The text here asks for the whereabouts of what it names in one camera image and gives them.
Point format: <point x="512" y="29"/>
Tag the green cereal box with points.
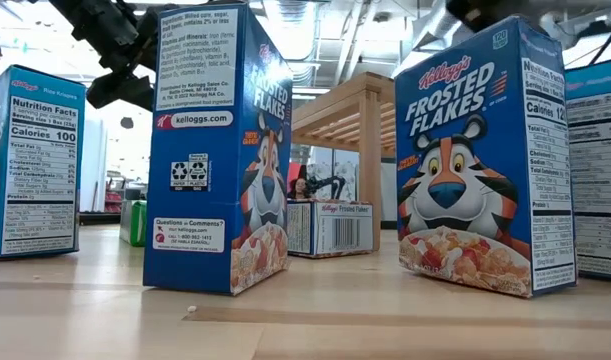
<point x="135" y="222"/>

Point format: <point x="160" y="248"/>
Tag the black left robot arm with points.
<point x="105" y="30"/>

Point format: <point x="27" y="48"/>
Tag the person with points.
<point x="300" y="189"/>

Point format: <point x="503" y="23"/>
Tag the silver ventilation duct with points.
<point x="430" y="35"/>

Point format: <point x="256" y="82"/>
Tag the light blue Rice Krispies box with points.
<point x="40" y="165"/>
<point x="600" y="175"/>

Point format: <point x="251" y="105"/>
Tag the blue Frosted Flakes box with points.
<point x="460" y="175"/>
<point x="195" y="175"/>
<point x="335" y="230"/>

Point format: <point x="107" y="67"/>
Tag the white column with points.
<point x="94" y="170"/>

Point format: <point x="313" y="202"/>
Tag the red cart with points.
<point x="113" y="200"/>

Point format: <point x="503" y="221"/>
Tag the red panel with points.
<point x="295" y="170"/>

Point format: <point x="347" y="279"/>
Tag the black round dome fixture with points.
<point x="126" y="122"/>

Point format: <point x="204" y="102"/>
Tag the pale wooden slatted shelf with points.
<point x="370" y="150"/>

